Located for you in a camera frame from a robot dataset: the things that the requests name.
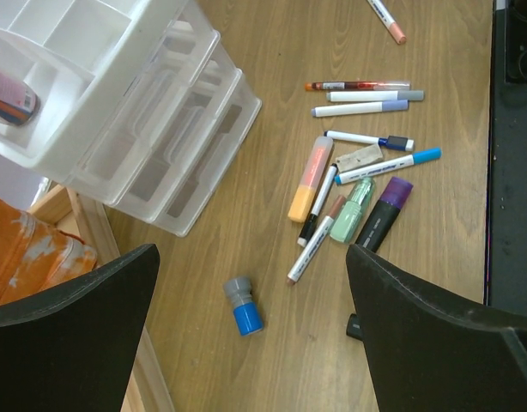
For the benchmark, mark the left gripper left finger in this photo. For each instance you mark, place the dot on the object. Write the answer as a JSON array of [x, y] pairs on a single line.
[[72, 347]]

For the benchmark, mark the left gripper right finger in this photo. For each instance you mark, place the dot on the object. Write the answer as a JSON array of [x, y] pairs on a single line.
[[429, 349]]

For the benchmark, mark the blue grey stamp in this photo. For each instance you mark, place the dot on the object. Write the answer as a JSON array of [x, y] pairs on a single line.
[[245, 312]]

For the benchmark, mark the orange bleached shorts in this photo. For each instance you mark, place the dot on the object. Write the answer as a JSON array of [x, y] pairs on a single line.
[[35, 256]]

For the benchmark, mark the black purple highlighter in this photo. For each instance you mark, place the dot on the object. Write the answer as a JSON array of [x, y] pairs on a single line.
[[384, 214]]

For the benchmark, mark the green highlighter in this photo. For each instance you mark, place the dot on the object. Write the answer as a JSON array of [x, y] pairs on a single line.
[[352, 211]]

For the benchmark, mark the brown tip white marker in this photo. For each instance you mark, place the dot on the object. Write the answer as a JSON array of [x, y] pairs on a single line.
[[315, 241]]

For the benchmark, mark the black tip white pen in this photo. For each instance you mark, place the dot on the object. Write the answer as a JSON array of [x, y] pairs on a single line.
[[311, 221]]

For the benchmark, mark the light blue marker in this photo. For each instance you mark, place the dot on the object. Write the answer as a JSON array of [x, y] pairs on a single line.
[[410, 160]]

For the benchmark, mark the orange pink highlighter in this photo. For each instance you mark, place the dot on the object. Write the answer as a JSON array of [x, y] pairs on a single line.
[[310, 179]]

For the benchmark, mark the dirty white eraser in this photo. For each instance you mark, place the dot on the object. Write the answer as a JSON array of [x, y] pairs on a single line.
[[359, 158]]

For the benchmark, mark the dark blue cap pen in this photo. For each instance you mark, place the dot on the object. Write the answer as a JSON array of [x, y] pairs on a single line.
[[399, 143]]

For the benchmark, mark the white drawer organizer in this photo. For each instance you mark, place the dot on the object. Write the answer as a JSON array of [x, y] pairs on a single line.
[[135, 104]]

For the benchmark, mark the lavender cap marker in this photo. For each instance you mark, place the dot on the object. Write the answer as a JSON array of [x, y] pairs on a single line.
[[360, 108]]

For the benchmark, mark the grey cap marker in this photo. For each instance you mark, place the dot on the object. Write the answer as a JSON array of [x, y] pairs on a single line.
[[374, 95]]

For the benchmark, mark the red orange pen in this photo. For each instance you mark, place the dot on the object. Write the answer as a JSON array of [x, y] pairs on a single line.
[[358, 86]]

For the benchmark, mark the salmon cap marker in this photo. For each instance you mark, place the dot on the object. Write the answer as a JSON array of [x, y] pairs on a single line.
[[388, 21]]

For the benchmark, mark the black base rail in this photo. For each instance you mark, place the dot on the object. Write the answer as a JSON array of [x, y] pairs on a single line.
[[506, 256]]

